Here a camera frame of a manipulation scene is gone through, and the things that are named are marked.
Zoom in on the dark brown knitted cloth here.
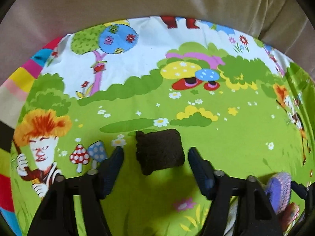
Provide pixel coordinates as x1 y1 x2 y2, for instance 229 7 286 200
136 129 185 176

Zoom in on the purple knitted sock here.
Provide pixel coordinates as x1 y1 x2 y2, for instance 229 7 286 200
265 171 292 215

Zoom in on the white fluffy cloth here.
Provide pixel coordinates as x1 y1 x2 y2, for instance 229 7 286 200
224 197 238 236

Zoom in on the colourful cartoon play mat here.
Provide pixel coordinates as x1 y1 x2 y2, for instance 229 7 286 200
1 17 314 235

